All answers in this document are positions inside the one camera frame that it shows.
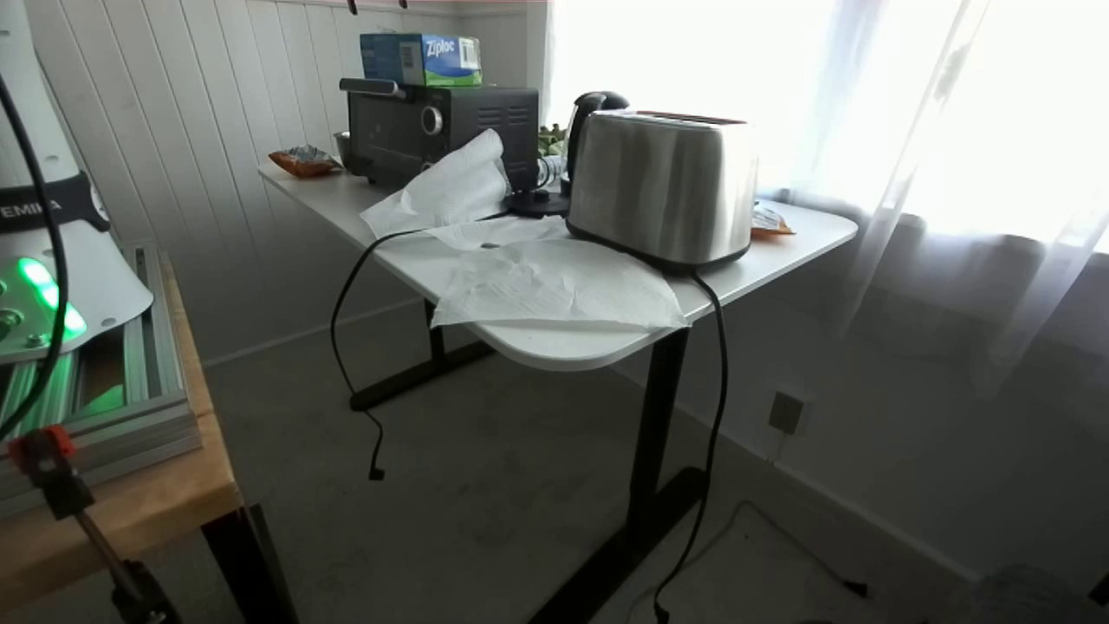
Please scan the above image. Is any white crumpled cloth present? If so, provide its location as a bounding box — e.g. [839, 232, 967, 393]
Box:
[358, 126, 687, 339]

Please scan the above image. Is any black oven power cable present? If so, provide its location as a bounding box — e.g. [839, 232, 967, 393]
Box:
[327, 224, 442, 483]

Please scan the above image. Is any black toaster power cable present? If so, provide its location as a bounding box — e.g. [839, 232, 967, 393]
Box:
[653, 272, 736, 624]

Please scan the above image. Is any aluminium profile frame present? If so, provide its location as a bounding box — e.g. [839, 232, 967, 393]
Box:
[0, 246, 203, 514]

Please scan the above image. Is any silver two-slot toaster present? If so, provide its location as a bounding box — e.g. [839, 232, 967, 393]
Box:
[564, 108, 761, 274]

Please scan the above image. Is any brown orange flat object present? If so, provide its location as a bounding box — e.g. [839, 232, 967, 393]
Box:
[268, 141, 348, 185]

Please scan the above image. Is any white sheer curtain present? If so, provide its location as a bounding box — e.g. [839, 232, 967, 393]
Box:
[759, 0, 1109, 397]

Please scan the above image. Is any grey wall outlet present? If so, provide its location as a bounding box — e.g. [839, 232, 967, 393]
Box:
[767, 387, 806, 440]

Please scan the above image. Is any black desk leg frame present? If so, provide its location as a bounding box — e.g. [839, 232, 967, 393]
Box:
[348, 299, 709, 624]

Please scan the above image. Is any red black clamp stand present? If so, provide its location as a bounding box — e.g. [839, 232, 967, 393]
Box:
[8, 423, 184, 624]

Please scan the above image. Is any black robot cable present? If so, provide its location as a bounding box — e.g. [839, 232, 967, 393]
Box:
[0, 72, 68, 449]

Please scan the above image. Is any blue Ziploc cardboard box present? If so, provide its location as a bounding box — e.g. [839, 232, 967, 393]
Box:
[358, 33, 484, 89]

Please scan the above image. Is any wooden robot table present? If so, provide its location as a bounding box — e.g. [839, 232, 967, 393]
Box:
[0, 257, 298, 624]

